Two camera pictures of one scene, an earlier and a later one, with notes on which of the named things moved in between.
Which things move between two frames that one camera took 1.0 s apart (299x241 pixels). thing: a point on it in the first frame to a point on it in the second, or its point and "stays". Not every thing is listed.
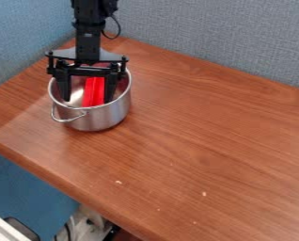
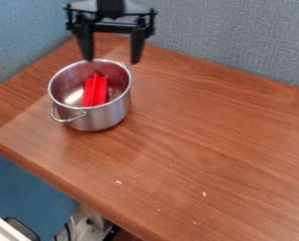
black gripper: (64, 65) to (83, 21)
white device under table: (8, 229) stays
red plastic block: (95, 91) stays
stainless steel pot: (96, 118) stays
